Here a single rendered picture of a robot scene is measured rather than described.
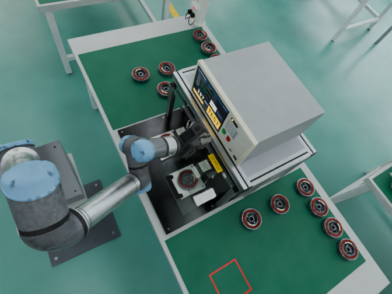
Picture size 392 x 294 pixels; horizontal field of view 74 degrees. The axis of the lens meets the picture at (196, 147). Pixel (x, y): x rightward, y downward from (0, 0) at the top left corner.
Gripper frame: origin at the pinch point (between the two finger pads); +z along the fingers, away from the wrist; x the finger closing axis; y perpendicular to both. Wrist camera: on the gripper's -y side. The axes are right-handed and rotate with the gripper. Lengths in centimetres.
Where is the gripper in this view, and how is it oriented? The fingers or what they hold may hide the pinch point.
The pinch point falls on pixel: (210, 136)
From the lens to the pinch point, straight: 110.2
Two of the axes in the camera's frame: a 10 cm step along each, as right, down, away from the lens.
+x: 4.7, 8.2, -3.1
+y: -5.3, 5.5, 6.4
